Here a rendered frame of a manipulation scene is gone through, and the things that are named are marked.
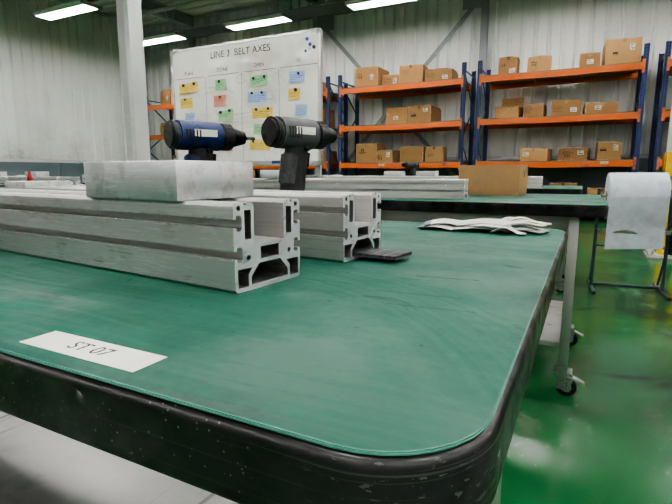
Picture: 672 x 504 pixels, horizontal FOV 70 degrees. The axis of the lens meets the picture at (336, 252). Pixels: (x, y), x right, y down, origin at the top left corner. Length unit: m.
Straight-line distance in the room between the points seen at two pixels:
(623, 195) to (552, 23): 7.66
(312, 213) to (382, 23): 11.70
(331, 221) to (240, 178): 0.13
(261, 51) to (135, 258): 3.66
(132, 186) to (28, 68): 13.87
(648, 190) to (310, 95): 2.52
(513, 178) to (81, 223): 2.14
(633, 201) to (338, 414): 3.85
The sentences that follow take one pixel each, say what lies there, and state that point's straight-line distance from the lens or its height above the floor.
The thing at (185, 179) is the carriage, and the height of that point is 0.89.
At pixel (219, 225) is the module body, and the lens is 0.48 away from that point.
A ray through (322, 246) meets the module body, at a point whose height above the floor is 0.80.
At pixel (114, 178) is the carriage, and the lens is 0.58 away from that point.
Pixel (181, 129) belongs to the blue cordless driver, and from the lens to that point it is 1.04.
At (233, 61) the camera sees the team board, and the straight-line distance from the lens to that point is 4.32.
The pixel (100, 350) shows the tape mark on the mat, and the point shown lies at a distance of 0.35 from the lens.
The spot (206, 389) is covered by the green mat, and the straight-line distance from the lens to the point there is 0.27.
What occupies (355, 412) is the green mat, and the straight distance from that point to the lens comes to 0.24.
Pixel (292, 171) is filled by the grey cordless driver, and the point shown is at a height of 0.89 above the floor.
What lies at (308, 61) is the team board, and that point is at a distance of 3.91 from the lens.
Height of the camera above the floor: 0.89
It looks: 9 degrees down
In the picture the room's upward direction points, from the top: straight up
